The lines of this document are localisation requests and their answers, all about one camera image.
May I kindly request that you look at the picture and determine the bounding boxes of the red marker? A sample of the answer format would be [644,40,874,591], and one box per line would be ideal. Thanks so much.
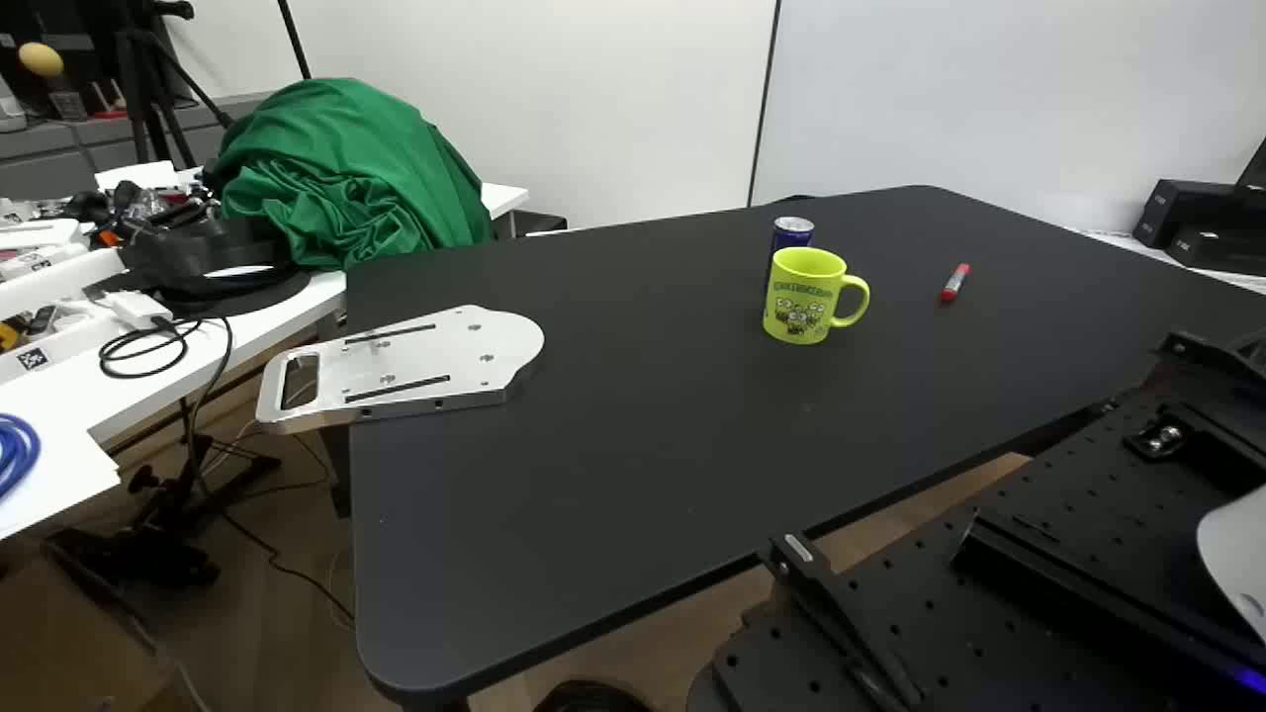
[933,260,975,309]

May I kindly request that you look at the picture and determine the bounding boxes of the yellow-green mug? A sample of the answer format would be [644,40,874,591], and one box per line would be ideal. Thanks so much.
[758,244,874,349]

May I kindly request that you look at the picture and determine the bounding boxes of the blue drink can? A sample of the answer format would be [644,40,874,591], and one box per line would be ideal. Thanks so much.
[770,215,817,254]

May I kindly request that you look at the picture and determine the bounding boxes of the silver metal mounting plate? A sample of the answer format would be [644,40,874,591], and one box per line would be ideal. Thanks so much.
[254,301,551,441]

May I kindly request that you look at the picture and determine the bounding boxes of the black clamp lever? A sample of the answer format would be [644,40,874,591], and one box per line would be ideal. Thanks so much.
[763,529,927,712]

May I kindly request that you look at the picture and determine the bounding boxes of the green cloth pile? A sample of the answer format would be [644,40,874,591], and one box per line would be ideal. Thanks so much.
[200,74,497,272]

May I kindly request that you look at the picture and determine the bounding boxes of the black bag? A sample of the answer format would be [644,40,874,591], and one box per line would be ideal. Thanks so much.
[114,215,317,301]

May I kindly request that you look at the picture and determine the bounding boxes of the black optical breadboard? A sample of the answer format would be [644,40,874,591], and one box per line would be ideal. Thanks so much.
[684,330,1266,712]

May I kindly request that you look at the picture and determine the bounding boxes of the black table leg base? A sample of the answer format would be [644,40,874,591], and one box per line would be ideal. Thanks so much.
[43,432,287,598]

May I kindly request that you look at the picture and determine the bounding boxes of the black tripod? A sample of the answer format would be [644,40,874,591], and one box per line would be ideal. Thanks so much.
[110,0,237,169]

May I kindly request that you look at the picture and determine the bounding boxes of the white side table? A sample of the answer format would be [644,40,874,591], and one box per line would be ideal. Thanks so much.
[0,160,534,548]

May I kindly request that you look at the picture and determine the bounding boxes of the black box device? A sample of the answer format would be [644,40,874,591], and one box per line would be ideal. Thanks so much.
[1127,136,1266,277]

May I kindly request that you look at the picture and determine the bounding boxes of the yellow ball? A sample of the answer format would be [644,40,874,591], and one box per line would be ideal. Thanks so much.
[14,40,68,80]

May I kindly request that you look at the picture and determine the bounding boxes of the black cable coil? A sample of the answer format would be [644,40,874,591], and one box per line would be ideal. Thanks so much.
[93,314,204,383]

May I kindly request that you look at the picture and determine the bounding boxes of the blue cable loop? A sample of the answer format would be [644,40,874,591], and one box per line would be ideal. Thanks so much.
[0,412,43,501]

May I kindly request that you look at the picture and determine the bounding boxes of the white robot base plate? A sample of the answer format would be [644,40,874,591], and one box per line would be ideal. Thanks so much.
[1190,483,1266,649]

